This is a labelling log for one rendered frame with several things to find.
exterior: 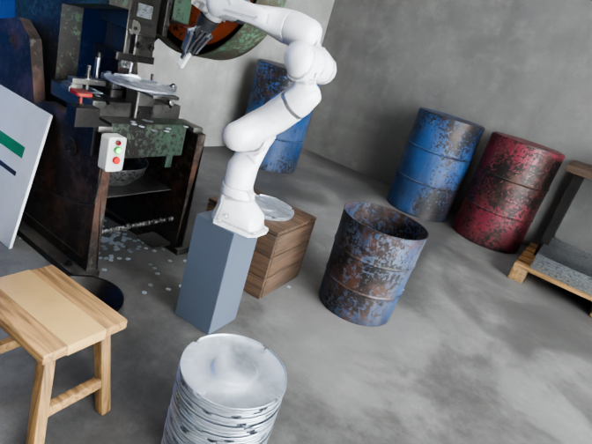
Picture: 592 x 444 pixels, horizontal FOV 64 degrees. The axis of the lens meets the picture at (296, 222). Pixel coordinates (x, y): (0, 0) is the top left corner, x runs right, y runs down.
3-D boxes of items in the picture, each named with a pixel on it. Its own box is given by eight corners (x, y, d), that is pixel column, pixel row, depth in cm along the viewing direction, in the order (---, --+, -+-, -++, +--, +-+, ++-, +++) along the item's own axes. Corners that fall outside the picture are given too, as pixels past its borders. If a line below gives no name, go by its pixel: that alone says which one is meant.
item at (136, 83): (87, 73, 188) (87, 71, 188) (133, 75, 214) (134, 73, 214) (148, 95, 182) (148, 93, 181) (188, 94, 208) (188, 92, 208)
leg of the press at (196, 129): (192, 251, 243) (231, 77, 212) (175, 255, 234) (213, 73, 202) (89, 183, 286) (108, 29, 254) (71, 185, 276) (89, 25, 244)
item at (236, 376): (306, 375, 132) (306, 373, 132) (241, 432, 108) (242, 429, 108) (228, 323, 144) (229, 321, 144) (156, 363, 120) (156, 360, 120)
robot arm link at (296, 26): (334, 19, 143) (356, 37, 157) (289, 5, 151) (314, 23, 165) (309, 81, 148) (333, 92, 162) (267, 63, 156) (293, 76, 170)
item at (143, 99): (174, 128, 201) (181, 96, 196) (148, 128, 189) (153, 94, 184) (137, 109, 212) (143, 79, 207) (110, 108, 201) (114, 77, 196)
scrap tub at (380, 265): (405, 312, 247) (440, 231, 230) (372, 340, 213) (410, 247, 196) (339, 274, 267) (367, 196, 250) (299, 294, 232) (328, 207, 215)
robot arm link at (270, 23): (306, 15, 160) (241, -6, 174) (272, 0, 145) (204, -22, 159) (295, 48, 164) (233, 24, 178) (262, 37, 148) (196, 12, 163)
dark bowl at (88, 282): (137, 320, 181) (140, 305, 178) (62, 349, 156) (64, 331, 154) (92, 282, 194) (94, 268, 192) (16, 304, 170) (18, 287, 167)
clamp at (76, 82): (107, 93, 198) (109, 69, 195) (69, 91, 185) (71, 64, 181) (98, 90, 201) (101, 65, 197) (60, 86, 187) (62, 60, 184)
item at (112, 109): (179, 119, 220) (181, 106, 218) (91, 115, 183) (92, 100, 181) (138, 99, 234) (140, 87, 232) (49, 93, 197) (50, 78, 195)
